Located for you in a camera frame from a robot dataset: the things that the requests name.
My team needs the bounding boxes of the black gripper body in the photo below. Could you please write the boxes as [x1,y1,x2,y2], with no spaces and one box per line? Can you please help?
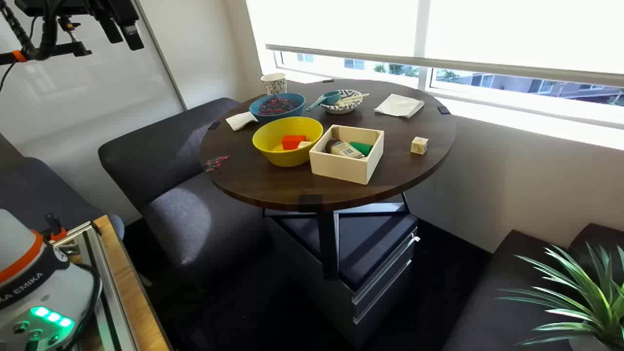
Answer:
[90,0,142,27]

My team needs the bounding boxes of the orange block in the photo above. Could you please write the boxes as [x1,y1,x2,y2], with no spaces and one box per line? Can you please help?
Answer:
[281,132,308,152]

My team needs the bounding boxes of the pale item in box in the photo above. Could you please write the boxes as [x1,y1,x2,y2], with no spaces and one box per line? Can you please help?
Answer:
[324,136,366,162]

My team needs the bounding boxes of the light wooden box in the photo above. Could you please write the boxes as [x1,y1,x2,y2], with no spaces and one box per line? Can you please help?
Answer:
[308,123,386,187]

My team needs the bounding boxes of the green block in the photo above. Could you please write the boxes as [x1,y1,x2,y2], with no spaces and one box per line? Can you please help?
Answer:
[349,138,374,158]

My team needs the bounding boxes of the flat white napkin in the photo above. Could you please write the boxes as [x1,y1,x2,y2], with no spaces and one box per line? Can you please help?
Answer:
[224,109,259,132]

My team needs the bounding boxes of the dark grey sofa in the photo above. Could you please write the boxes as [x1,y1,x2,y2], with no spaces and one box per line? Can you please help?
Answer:
[95,95,279,290]

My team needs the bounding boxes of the blue bowl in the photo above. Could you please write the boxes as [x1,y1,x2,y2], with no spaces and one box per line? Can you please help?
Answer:
[247,92,308,125]

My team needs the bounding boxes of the colourful beads heap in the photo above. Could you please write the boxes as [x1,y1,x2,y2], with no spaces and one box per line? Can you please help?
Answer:
[259,95,298,117]

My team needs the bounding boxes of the yellow bowl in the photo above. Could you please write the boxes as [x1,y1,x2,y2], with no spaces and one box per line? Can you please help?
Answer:
[249,115,325,170]

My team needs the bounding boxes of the blue spoon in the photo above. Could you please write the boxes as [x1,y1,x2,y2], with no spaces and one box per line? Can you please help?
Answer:
[300,90,343,113]

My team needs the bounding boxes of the small patterned bowl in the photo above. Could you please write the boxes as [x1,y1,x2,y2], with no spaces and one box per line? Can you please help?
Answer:
[320,88,366,117]

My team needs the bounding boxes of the folded white napkin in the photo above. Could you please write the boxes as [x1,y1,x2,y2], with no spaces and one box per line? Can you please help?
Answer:
[372,92,427,121]

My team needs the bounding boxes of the black table leg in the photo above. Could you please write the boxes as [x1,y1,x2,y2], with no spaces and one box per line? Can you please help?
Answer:
[316,207,341,281]

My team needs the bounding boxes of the small wooden cube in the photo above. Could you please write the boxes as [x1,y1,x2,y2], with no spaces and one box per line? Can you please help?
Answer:
[409,134,431,156]

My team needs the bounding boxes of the grey drawer cabinet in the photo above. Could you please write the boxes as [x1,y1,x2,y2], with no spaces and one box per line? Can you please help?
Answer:
[269,212,421,347]

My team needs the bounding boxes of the dark sofa seat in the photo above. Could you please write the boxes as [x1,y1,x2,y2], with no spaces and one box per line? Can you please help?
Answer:
[442,222,624,351]

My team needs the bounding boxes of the green potted plant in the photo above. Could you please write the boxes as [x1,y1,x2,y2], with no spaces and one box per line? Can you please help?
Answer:
[499,242,624,351]

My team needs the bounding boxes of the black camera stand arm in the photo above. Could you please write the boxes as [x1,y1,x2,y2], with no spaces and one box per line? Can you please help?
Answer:
[0,37,93,68]

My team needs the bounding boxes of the black camera box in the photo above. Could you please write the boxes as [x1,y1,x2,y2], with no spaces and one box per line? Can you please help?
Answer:
[13,0,93,19]

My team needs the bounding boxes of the aluminium profile frame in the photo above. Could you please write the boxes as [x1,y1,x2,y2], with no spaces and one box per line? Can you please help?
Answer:
[51,220,142,351]

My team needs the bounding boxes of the white window blind rail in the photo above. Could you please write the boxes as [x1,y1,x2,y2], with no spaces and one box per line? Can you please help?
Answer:
[263,43,624,90]

